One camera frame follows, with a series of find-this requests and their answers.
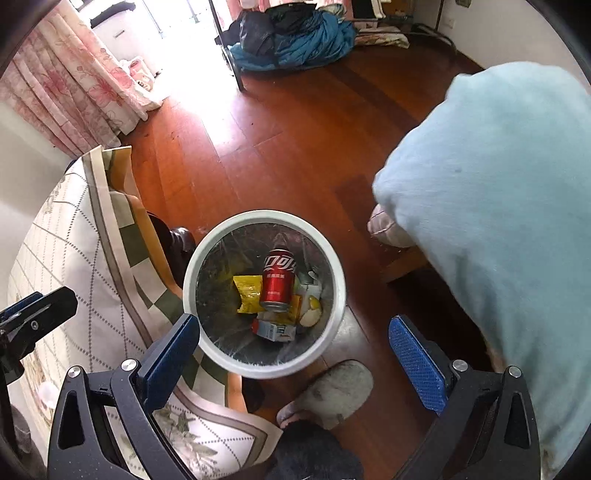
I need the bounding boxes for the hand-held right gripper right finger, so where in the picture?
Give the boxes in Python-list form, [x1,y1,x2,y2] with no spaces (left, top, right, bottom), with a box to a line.
[388,315,541,480]

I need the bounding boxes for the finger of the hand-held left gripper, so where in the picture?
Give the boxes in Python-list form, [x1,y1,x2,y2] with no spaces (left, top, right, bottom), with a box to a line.
[6,285,79,345]
[0,291,45,326]

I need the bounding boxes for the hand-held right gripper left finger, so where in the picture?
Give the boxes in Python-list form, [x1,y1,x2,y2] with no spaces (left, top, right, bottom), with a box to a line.
[46,313,200,480]

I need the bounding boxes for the white round waste bin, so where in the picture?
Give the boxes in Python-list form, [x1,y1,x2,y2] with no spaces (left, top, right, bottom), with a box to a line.
[182,209,347,380]

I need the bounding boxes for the yellow snack bag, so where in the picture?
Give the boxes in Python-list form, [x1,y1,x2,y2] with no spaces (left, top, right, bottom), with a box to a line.
[232,274,267,315]

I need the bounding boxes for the yellow wrapper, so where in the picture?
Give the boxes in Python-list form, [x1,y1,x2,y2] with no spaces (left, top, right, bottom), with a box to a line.
[296,296,322,329]

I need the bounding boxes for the red soda can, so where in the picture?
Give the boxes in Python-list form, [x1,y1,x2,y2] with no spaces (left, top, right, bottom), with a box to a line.
[259,247,297,313]

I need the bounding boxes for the grey fuzzy slipper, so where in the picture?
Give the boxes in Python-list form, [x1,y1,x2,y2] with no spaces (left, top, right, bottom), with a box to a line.
[276,359,374,431]

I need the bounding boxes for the person's leg in dark trousers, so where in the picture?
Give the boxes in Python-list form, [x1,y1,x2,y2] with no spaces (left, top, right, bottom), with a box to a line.
[269,419,366,480]

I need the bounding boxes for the pink pillow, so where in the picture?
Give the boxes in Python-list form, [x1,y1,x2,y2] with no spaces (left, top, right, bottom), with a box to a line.
[366,203,417,250]

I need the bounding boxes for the light blue blanket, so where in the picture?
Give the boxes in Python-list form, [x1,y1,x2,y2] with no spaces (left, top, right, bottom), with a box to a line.
[372,62,591,480]

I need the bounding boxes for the pink floral curtain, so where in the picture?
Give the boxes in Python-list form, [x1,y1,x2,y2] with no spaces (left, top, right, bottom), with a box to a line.
[0,9,163,158]

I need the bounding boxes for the white plastic bag red print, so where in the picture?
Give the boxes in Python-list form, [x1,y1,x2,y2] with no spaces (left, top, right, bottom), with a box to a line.
[122,57,158,94]

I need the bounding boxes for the white appliance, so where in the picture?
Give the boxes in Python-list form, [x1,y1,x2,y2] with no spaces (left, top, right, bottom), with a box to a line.
[89,0,161,77]

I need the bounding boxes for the metal clothes rack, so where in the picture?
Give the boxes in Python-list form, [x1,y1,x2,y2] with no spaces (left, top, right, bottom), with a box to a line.
[208,0,246,93]

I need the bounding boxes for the floral cloth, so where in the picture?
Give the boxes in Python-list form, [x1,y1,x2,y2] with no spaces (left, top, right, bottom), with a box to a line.
[355,27,410,49]

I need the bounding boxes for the pile of blue dark clothes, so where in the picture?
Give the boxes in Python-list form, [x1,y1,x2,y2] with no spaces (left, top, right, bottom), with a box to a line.
[226,6,357,73]

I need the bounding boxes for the wooden bed frame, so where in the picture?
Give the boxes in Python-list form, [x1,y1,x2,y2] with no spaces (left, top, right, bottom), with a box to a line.
[380,248,431,284]

